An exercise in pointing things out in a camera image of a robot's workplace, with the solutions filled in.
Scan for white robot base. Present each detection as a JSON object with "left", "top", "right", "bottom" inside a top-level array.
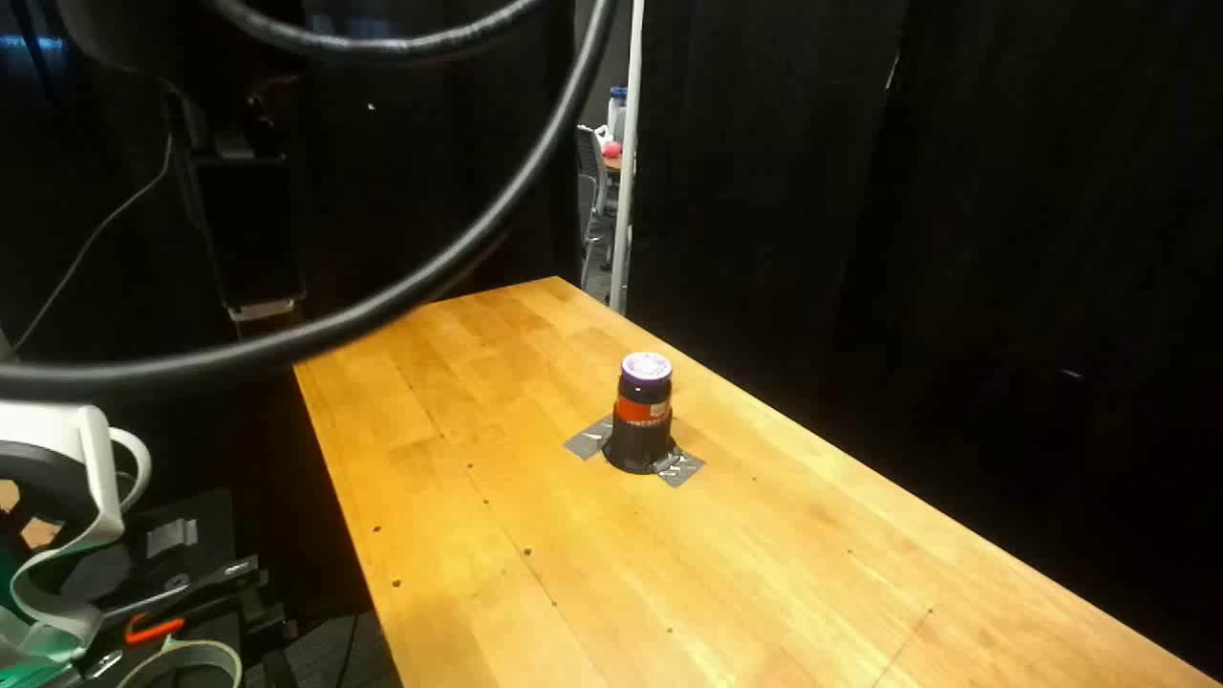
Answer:
[{"left": 0, "top": 403, "right": 154, "bottom": 635}]

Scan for dark upside-down cup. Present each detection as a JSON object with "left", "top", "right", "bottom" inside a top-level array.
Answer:
[{"left": 605, "top": 351, "right": 678, "bottom": 476}]

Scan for white vertical pole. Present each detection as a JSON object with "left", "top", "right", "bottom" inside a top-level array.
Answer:
[{"left": 608, "top": 0, "right": 647, "bottom": 314}]

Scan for thick black cable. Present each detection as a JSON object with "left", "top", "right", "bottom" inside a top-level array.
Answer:
[{"left": 0, "top": 0, "right": 620, "bottom": 395}]

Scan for thin grey wire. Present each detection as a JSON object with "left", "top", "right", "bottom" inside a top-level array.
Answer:
[{"left": 6, "top": 93, "right": 182, "bottom": 356}]

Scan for orange-handled tool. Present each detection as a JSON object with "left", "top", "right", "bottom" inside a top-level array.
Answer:
[{"left": 121, "top": 616, "right": 187, "bottom": 645}]

